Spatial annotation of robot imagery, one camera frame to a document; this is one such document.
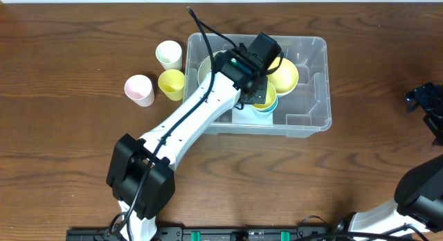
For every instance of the white small bowl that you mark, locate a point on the white small bowl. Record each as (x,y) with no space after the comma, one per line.
(279,95)

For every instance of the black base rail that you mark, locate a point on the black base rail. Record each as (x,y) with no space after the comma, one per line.
(179,234)

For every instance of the light blue cup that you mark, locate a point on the light blue cup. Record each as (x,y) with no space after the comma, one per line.
(266,108)

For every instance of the large cream bowl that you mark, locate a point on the large cream bowl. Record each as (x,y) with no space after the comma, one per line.
(203,70)

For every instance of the yellow small bowl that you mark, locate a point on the yellow small bowl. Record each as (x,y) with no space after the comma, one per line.
(286,77)

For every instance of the cream white cup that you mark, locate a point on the cream white cup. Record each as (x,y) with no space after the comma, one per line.
(169,54)

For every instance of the clear plastic storage container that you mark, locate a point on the clear plastic storage container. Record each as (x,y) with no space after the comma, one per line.
(303,112)

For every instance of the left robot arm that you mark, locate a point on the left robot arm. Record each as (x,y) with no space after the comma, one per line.
(141,172)

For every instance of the yellow cup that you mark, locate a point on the yellow cup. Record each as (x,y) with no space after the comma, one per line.
(171,83)
(270,94)

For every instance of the pink cup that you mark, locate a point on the pink cup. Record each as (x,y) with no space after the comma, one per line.
(139,89)

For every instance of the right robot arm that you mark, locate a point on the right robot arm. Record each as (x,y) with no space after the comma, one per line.
(417,201)

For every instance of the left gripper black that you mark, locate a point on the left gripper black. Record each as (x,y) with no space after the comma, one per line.
(256,93)

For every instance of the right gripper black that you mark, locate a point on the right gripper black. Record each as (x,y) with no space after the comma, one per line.
(423,96)

